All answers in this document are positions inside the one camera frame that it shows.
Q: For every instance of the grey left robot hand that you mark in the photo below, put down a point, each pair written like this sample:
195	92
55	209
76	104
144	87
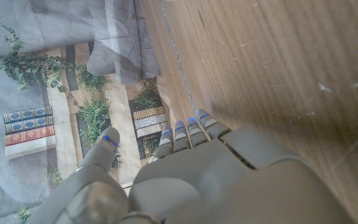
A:
222	180

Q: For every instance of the printed fabric backdrop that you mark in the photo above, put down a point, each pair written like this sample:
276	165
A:
42	62

